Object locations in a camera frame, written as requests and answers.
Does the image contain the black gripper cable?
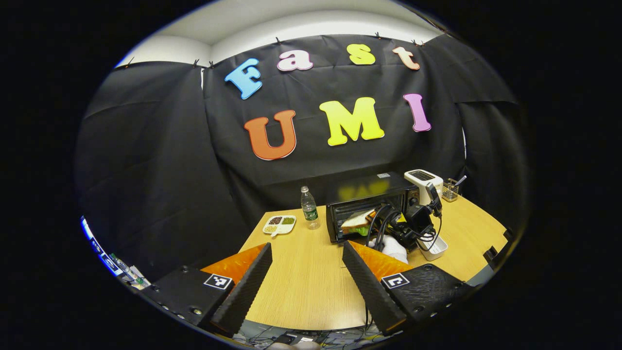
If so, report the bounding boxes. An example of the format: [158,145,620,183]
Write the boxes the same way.
[365,204,404,246]

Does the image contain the white rectangular tray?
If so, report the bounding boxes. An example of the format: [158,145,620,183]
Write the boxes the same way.
[417,233,449,262]

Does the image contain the white toaster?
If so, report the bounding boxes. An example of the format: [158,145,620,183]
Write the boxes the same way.
[404,169,444,207]

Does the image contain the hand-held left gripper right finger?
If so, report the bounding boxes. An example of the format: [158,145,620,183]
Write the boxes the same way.
[342,240,474,336]

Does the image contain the white divided snack plate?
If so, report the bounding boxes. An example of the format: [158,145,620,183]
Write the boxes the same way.
[262,215,297,237]

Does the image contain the clear water bottle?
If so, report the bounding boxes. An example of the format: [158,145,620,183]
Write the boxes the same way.
[300,186,321,230]

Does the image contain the metal wire basket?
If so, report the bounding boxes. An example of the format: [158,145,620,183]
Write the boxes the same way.
[441,175,467,202]

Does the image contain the tangle of floor cables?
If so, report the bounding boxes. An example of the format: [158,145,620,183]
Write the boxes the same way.
[243,322,387,349]

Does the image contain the lettuce sandwich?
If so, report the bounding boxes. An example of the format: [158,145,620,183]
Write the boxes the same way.
[340,209,377,236]

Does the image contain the black electric oven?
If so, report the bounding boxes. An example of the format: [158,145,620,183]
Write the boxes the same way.
[326,171,421,244]

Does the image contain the black backdrop cloth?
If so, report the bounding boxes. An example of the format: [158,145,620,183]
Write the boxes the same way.
[75,33,530,282]

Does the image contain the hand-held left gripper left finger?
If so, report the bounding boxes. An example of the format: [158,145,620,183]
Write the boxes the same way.
[141,243,273,336]

